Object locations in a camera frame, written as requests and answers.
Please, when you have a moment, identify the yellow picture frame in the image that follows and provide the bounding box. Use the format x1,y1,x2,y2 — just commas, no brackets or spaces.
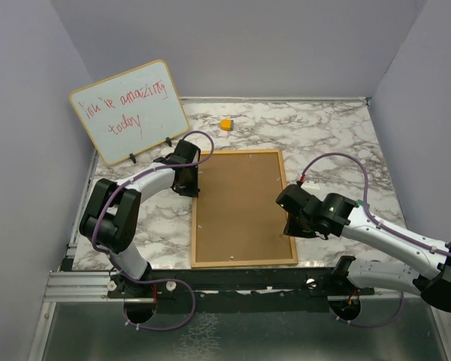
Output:
190,149,298,268

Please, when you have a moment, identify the small whiteboard yellow rim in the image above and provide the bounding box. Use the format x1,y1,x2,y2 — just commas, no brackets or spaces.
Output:
69,59,190,165

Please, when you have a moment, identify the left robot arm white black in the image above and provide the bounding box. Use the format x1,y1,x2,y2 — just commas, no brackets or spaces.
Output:
79,140,201,297

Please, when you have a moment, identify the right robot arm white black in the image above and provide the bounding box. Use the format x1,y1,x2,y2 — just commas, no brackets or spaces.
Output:
276,184,451,313

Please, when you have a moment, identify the yellow grey eraser block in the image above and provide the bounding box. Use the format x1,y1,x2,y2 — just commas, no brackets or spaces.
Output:
219,119,234,132

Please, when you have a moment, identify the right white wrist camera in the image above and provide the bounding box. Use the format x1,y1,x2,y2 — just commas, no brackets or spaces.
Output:
301,180,320,190

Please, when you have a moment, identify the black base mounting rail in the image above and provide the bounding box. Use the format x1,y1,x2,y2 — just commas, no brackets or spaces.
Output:
107,267,374,314

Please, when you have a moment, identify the aluminium extrusion rail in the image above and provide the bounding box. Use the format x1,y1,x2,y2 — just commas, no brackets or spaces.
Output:
44,272,110,302

